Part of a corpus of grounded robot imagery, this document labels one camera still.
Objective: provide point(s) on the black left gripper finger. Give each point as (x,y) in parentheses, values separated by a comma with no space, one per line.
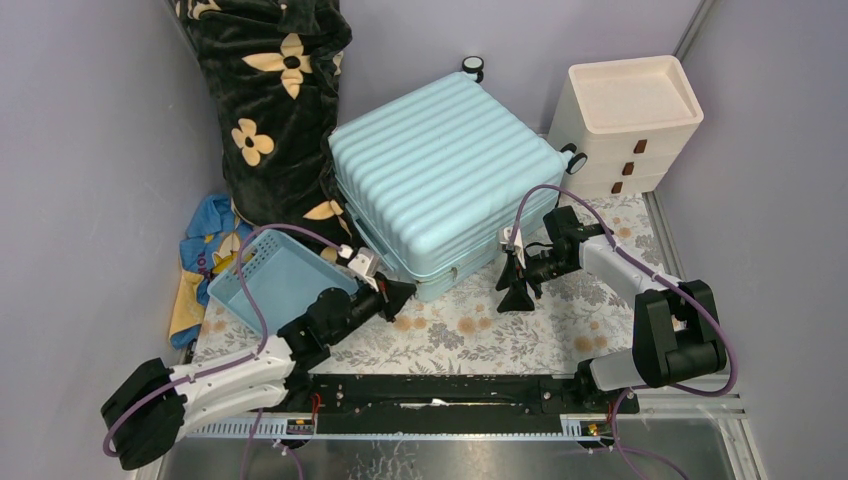
(395,289)
(393,303)

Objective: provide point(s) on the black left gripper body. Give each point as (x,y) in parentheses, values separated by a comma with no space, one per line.
(385,299)

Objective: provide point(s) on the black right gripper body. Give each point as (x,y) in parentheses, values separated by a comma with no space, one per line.
(543,267)

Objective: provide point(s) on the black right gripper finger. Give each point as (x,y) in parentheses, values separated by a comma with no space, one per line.
(516,299)
(511,276)

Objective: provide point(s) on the light blue ribbed suitcase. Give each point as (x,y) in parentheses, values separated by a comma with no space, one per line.
(433,179)

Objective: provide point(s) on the black floral plush blanket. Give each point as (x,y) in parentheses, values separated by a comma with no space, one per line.
(273,71)

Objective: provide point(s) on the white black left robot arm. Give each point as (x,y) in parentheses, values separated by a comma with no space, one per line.
(158,405)

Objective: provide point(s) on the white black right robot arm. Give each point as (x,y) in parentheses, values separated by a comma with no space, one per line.
(673,335)

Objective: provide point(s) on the floral patterned floor mat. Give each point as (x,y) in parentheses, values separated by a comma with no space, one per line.
(577,318)

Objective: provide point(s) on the light blue perforated plastic basket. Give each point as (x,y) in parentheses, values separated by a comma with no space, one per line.
(283,277)

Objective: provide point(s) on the white three-drawer storage cabinet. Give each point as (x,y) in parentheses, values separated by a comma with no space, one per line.
(628,120)

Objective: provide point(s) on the blue yellow cloth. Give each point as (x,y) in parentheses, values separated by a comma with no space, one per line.
(212,239)

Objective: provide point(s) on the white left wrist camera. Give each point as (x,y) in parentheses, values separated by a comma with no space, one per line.
(362,262)

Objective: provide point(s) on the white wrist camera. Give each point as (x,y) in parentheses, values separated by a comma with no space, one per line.
(362,262)
(510,240)

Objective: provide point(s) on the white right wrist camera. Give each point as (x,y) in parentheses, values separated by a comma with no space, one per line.
(510,240)

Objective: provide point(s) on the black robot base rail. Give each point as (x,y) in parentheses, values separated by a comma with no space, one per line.
(432,407)

